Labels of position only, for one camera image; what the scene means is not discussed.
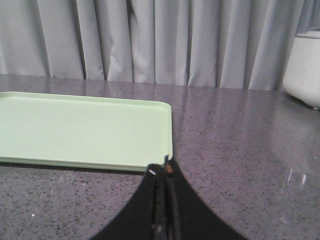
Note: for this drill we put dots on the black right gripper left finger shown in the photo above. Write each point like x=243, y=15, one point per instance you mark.
x=143, y=217

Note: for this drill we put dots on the white round appliance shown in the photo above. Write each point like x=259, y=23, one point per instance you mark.
x=302, y=75

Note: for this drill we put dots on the light green plastic tray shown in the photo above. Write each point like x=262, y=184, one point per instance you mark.
x=84, y=131

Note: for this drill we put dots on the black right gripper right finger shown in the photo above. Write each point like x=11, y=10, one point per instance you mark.
x=189, y=218

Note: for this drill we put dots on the grey pleated curtain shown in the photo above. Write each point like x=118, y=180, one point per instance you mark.
x=240, y=44

